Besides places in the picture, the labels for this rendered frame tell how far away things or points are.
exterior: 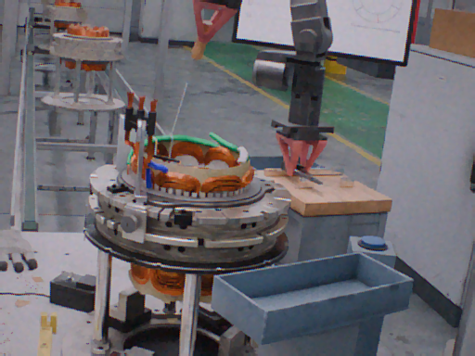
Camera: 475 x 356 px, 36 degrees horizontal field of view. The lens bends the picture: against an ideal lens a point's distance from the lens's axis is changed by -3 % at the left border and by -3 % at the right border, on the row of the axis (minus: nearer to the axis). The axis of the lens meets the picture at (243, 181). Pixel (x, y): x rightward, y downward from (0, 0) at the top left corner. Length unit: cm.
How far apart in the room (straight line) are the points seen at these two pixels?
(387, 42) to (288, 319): 141
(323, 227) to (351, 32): 97
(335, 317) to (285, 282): 10
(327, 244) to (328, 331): 40
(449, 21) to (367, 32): 179
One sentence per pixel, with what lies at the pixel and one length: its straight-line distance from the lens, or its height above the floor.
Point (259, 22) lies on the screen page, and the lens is 220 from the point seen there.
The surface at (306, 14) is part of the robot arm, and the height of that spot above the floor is 137.
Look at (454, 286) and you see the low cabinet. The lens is 351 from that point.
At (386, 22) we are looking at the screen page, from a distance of 218.
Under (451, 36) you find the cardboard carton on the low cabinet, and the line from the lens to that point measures 391.
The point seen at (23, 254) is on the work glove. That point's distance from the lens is 166.
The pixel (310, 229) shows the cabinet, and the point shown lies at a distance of 130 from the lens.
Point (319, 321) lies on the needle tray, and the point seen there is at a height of 104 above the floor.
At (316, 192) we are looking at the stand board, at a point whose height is 106.
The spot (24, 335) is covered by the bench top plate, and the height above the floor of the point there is 78.
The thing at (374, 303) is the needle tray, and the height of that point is 104.
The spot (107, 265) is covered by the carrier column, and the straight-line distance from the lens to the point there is 121.
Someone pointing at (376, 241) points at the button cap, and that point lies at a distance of 119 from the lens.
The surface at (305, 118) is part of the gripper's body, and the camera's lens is 134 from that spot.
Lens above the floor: 142
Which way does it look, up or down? 15 degrees down
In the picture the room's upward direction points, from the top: 7 degrees clockwise
